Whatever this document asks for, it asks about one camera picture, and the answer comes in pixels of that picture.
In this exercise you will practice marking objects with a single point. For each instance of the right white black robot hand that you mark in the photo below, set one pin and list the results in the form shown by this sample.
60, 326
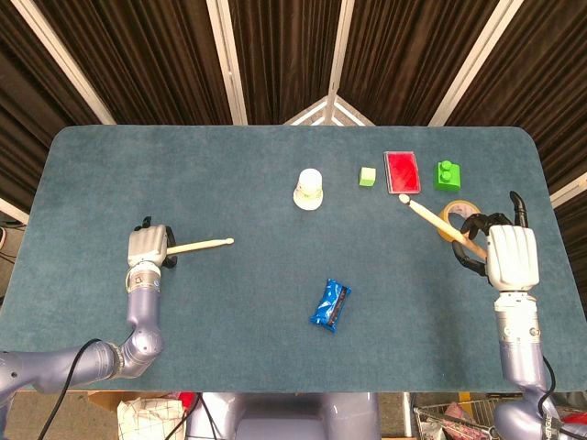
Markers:
511, 256

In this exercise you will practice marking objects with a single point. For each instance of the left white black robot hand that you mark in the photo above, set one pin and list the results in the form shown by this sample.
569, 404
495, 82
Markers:
147, 245

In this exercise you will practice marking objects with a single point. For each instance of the wooden drumstick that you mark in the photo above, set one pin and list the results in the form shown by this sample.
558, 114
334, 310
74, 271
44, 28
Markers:
431, 219
202, 246

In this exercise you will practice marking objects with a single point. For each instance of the left lavender robot arm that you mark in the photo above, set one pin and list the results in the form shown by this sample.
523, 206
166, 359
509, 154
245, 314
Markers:
142, 316

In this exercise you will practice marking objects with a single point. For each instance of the right lavender robot arm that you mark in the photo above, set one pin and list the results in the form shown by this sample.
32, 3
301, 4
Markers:
520, 348

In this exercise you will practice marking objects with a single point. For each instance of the brown packing tape roll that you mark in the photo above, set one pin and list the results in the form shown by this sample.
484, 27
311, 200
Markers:
458, 206

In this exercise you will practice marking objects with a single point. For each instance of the green studded building block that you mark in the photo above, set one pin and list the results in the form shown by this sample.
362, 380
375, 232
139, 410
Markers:
447, 178

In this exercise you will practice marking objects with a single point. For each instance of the blue felt table mat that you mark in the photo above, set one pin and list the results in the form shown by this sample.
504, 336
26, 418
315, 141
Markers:
229, 321

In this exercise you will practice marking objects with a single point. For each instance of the red flat rectangular box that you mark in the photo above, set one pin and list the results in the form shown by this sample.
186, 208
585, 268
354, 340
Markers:
402, 173

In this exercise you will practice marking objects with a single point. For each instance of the small red object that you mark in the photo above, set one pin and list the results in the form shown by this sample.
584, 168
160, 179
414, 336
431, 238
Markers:
185, 399

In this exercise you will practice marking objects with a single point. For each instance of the cardboard box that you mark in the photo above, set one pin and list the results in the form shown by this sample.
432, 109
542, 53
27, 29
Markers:
105, 399

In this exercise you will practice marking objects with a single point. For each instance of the small light green cube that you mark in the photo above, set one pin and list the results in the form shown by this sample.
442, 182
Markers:
367, 177

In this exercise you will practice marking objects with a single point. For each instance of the pink packet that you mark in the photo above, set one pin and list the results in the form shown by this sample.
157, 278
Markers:
458, 414

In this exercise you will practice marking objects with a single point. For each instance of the white paper cup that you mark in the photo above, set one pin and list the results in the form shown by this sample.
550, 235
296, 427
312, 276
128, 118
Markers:
308, 190

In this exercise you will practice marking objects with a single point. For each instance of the white checkered bag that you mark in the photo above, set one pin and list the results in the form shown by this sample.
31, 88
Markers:
147, 419

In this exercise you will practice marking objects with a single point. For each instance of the blue snack packet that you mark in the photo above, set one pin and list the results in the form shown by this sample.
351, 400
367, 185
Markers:
328, 304

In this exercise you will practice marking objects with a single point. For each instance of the lavender robot torso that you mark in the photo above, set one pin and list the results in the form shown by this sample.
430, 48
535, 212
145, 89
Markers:
284, 417

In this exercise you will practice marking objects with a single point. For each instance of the white partition frame bar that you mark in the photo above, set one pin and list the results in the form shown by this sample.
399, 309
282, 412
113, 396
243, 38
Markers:
340, 46
229, 64
471, 64
568, 192
66, 64
14, 212

